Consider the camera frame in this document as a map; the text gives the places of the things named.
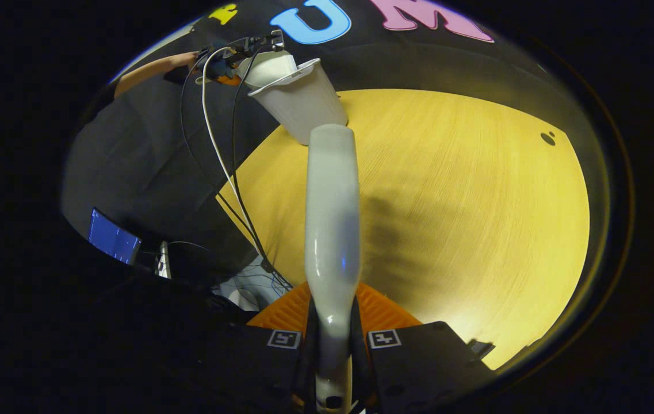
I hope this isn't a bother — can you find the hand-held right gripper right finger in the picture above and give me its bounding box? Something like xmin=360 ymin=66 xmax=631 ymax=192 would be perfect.
xmin=354 ymin=282 xmax=497 ymax=414

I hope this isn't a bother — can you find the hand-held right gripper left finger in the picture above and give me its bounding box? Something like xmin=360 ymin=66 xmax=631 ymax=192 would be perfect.
xmin=212 ymin=281 xmax=311 ymax=414

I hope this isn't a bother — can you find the white ribbed garbage bin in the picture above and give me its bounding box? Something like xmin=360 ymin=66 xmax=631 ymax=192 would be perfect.
xmin=248 ymin=57 xmax=349 ymax=146

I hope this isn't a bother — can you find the small grey broom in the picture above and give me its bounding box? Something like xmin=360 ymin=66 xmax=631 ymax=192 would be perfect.
xmin=304 ymin=124 xmax=362 ymax=414

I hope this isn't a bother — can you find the blue laptop screen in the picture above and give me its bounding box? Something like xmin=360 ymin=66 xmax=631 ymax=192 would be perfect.
xmin=87 ymin=208 xmax=143 ymax=266

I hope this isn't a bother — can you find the white cable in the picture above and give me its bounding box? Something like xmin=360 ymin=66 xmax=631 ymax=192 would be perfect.
xmin=201 ymin=46 xmax=259 ymax=249

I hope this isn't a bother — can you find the black cable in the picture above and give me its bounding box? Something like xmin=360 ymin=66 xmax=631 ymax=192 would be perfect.
xmin=231 ymin=49 xmax=293 ymax=288
xmin=179 ymin=55 xmax=264 ymax=254

